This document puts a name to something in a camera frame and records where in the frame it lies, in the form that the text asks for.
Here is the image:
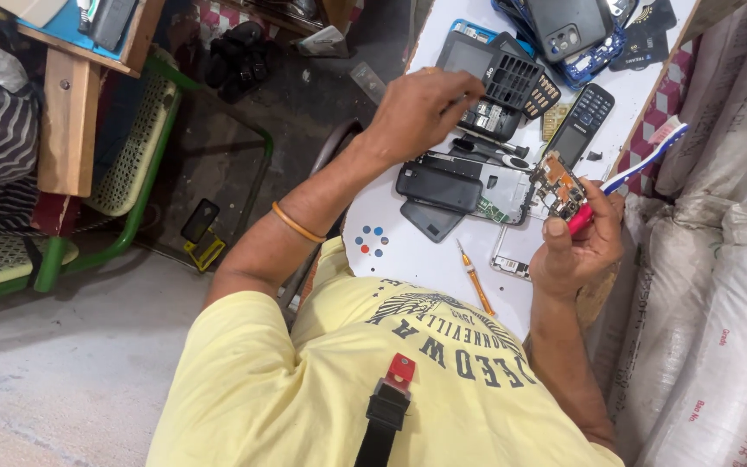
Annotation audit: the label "person's right hand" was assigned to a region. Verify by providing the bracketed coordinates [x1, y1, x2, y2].
[529, 178, 627, 302]

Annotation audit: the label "person's left hand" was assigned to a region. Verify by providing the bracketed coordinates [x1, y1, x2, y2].
[362, 67, 488, 168]

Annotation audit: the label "phone circuit board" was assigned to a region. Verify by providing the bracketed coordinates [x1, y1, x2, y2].
[529, 151, 587, 221]

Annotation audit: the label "white blue red toothbrush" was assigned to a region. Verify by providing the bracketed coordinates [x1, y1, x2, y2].
[567, 117, 690, 236]

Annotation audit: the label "black opened phone body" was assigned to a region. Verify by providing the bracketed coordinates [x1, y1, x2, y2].
[456, 97, 525, 142]

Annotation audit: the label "black keypad phone front cover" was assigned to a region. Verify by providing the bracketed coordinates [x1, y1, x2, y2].
[436, 31, 546, 110]

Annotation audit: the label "light blue phone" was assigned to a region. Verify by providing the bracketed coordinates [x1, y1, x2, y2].
[449, 18, 536, 59]

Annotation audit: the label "black screwdriver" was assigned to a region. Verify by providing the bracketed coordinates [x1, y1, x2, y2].
[453, 135, 530, 171]

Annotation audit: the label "clear plastic piece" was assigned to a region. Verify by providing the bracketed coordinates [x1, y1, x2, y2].
[349, 61, 387, 105]

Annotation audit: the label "gold keypad membrane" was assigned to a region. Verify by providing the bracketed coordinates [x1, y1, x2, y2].
[541, 102, 573, 142]

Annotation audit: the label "black phone back cover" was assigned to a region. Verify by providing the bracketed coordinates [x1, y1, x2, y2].
[396, 162, 483, 215]

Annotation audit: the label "black smartphone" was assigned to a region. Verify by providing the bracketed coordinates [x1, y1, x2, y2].
[526, 0, 614, 64]

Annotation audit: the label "black keypad phone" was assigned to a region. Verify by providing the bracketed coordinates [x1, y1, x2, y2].
[544, 83, 616, 171]

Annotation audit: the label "dark grey phone back panel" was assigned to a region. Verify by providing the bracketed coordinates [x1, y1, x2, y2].
[401, 200, 465, 244]

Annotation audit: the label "grey plastic piece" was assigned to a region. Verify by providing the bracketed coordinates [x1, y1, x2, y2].
[296, 25, 350, 59]

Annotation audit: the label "black cards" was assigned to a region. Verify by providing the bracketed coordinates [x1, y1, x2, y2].
[609, 0, 678, 72]

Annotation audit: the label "orange screwdriver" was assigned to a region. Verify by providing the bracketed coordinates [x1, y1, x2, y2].
[456, 239, 496, 317]

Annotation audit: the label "orange bangle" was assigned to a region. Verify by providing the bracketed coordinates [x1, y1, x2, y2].
[271, 201, 328, 245]

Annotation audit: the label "black sandals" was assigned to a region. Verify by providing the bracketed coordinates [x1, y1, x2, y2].
[204, 21, 271, 105]

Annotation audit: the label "black phone in yellow holder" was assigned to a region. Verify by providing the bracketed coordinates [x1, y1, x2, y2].
[181, 198, 227, 273]

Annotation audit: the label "heap of white sacks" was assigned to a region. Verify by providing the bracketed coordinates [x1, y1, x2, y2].
[584, 0, 747, 467]

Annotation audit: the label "yellow printed t-shirt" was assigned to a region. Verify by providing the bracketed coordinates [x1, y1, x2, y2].
[147, 237, 627, 467]

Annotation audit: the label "green woven chair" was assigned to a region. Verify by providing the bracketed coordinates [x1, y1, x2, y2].
[0, 55, 275, 307]

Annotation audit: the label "wooden table with items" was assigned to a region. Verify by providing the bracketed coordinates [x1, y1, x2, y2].
[0, 0, 168, 197]

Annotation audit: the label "opened smartphone frame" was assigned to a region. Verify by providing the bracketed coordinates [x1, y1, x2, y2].
[412, 151, 536, 227]

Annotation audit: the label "white phone frame part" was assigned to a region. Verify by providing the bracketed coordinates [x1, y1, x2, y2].
[490, 224, 534, 281]

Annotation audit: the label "black strap with red clip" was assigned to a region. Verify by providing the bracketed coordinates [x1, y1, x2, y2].
[354, 353, 417, 467]

